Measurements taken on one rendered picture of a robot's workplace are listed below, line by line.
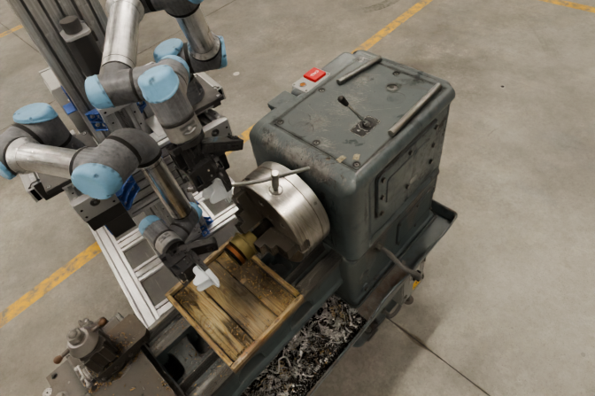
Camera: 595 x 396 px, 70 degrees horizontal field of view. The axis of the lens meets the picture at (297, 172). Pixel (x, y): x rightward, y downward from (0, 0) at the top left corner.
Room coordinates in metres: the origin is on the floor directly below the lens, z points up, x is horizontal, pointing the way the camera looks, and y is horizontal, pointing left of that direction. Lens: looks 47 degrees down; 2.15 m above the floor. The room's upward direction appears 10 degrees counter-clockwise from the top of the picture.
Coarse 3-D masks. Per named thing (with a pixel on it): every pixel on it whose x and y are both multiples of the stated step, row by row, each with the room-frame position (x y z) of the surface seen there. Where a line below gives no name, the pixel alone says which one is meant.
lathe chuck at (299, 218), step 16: (256, 176) 0.87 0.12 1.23; (256, 192) 0.80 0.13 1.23; (288, 192) 0.79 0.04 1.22; (272, 208) 0.76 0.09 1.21; (288, 208) 0.75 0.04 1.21; (304, 208) 0.75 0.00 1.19; (256, 224) 0.85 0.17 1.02; (288, 224) 0.71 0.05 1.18; (304, 224) 0.72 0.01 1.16; (320, 224) 0.74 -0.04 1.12; (304, 240) 0.69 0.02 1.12; (320, 240) 0.73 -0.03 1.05; (304, 256) 0.68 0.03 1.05
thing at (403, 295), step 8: (376, 248) 0.81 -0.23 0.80; (384, 248) 0.80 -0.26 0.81; (392, 256) 0.78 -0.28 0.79; (400, 264) 0.77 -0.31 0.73; (408, 272) 0.77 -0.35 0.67; (416, 272) 0.78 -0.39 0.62; (408, 280) 0.89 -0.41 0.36; (416, 280) 0.89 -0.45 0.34; (400, 288) 0.86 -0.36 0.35; (408, 288) 0.88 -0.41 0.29; (400, 296) 0.86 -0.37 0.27; (408, 296) 0.88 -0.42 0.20; (400, 304) 0.86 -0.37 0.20; (408, 304) 0.93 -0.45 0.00; (384, 312) 0.85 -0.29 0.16
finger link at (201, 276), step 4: (196, 268) 0.68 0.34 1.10; (200, 268) 0.68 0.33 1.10; (208, 268) 0.66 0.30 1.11; (196, 272) 0.66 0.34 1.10; (200, 272) 0.66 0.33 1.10; (204, 272) 0.66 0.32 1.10; (208, 272) 0.65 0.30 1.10; (196, 276) 0.65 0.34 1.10; (200, 276) 0.65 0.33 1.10; (204, 276) 0.65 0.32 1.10; (208, 276) 0.64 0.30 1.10; (212, 276) 0.64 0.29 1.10; (196, 280) 0.64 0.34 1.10; (200, 280) 0.64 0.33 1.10; (204, 280) 0.64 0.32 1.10; (212, 280) 0.63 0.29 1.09; (216, 280) 0.63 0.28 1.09; (196, 284) 0.63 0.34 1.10; (216, 284) 0.62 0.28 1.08
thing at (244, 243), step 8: (248, 232) 0.76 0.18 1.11; (232, 240) 0.74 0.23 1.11; (240, 240) 0.73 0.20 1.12; (248, 240) 0.74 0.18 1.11; (224, 248) 0.73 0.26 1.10; (232, 248) 0.71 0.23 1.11; (240, 248) 0.71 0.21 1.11; (248, 248) 0.71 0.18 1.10; (232, 256) 0.69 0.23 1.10; (240, 256) 0.69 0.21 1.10; (248, 256) 0.70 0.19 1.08; (240, 264) 0.68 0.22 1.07
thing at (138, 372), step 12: (108, 324) 0.62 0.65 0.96; (72, 360) 0.54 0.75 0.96; (144, 360) 0.49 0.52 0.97; (120, 372) 0.47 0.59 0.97; (132, 372) 0.46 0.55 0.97; (144, 372) 0.46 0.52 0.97; (156, 372) 0.45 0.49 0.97; (120, 384) 0.44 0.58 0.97; (132, 384) 0.43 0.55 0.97; (144, 384) 0.42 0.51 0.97; (156, 384) 0.42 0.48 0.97
